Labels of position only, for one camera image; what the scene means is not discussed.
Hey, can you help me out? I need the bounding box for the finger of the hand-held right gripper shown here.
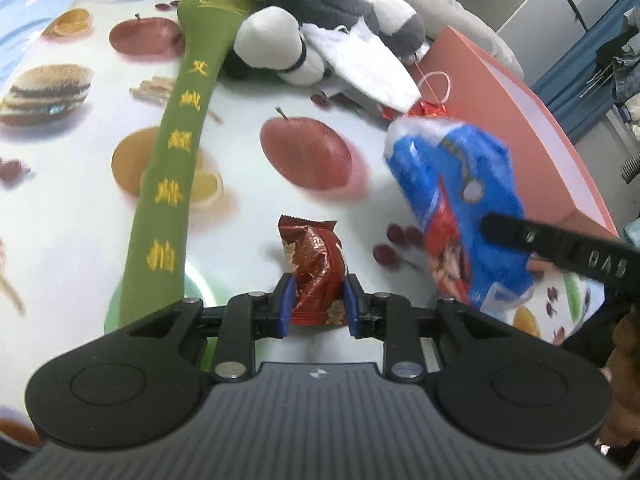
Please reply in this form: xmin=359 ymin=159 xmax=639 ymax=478
xmin=480 ymin=212 xmax=640 ymax=306

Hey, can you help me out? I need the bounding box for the blue curtain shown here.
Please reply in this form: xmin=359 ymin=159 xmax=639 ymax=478
xmin=530 ymin=0 xmax=640 ymax=146

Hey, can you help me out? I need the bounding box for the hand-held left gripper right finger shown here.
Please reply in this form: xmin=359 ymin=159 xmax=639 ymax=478
xmin=342 ymin=274 xmax=506 ymax=381

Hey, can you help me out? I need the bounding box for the blue snack packet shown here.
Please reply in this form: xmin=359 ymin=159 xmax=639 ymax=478
xmin=382 ymin=115 xmax=538 ymax=311

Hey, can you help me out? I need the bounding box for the red foil packet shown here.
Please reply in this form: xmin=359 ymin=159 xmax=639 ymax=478
xmin=382 ymin=100 xmax=451 ymax=122

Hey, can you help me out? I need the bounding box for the black white panda plush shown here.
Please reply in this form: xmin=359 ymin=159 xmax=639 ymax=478
xmin=222 ymin=6 xmax=336 ymax=86

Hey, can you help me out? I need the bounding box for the disposable face mask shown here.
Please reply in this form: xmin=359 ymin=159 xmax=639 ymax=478
xmin=300 ymin=24 xmax=453 ymax=113

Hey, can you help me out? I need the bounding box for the pink cardboard box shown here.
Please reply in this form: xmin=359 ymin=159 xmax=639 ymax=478
xmin=417 ymin=25 xmax=621 ymax=241

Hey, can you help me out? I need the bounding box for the fruit printed tablecloth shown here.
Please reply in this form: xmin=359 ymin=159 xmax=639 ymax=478
xmin=0 ymin=0 xmax=608 ymax=353

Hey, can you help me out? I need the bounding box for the green embroidered massage stick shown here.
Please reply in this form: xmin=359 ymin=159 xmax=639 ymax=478
xmin=102 ymin=0 xmax=261 ymax=336

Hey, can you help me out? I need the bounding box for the dark red snack packet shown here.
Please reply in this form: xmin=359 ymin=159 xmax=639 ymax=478
xmin=277 ymin=214 xmax=348 ymax=328

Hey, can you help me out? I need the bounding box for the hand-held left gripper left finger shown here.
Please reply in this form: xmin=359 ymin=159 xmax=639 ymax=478
xmin=127 ymin=274 xmax=297 ymax=381

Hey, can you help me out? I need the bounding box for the pile of dark clothes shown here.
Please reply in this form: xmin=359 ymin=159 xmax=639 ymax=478
xmin=580 ymin=10 xmax=640 ymax=126

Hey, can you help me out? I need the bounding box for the grey blanket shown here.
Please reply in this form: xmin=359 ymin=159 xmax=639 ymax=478
xmin=350 ymin=0 xmax=523 ymax=78

